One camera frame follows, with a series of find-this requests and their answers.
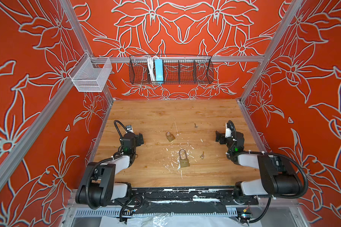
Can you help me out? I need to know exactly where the long-shackle brass padlock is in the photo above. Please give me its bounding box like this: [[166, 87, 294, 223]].
[[179, 149, 190, 168]]

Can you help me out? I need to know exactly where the small brass padlock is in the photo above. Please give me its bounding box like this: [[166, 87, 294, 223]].
[[166, 131, 176, 142]]

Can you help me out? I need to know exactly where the grey slotted cable duct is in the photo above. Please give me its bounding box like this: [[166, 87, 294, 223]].
[[73, 207, 238, 218]]

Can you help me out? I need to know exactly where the white cables bundle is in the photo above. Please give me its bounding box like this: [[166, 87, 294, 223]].
[[146, 56, 156, 83]]

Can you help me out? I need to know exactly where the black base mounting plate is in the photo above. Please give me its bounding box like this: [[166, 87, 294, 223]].
[[131, 186, 259, 212]]

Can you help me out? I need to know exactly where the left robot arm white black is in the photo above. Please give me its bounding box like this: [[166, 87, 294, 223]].
[[75, 120, 144, 211]]

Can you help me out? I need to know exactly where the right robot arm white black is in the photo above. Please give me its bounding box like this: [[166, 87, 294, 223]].
[[215, 121, 308, 202]]

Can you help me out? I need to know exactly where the white wire basket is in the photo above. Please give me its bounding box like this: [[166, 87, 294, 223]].
[[69, 52, 113, 92]]

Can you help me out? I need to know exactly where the light blue box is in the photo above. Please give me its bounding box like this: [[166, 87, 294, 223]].
[[154, 58, 164, 84]]

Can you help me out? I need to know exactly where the black wire basket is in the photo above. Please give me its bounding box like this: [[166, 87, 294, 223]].
[[129, 54, 214, 85]]

